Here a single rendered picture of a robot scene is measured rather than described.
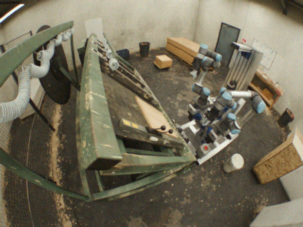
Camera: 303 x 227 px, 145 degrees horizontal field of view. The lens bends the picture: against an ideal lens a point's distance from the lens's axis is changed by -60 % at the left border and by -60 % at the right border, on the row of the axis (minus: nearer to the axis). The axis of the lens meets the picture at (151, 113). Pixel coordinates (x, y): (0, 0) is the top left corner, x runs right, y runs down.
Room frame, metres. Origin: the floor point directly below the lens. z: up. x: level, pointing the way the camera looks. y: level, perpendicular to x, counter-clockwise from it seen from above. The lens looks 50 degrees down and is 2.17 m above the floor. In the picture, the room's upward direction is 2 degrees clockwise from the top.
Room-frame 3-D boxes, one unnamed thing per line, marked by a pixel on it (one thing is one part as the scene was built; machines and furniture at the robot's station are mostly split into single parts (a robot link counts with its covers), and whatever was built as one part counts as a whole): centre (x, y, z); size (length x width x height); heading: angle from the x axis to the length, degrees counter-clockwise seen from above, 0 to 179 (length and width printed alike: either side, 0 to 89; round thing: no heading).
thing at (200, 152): (0.54, -0.66, 0.84); 0.12 x 0.12 x 0.18; 25
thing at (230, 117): (0.77, -0.96, 1.20); 0.13 x 0.12 x 0.14; 1
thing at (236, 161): (0.46, -1.62, 0.24); 0.32 x 0.30 x 0.47; 26
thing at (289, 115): (1.53, -4.94, 0.34); 0.53 x 0.51 x 0.68; 116
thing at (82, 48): (1.71, 1.06, 1.38); 0.70 x 0.15 x 0.85; 25
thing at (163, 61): (4.26, -0.34, 0.20); 0.61 x 0.53 x 0.40; 26
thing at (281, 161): (0.14, -2.53, 0.63); 0.50 x 0.42 x 1.25; 23
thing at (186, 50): (5.25, -1.64, 0.39); 2.46 x 1.05 x 0.78; 26
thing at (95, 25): (4.27, 2.12, 1.03); 0.61 x 0.58 x 2.05; 26
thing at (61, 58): (0.85, 0.88, 1.85); 0.80 x 0.06 x 0.80; 25
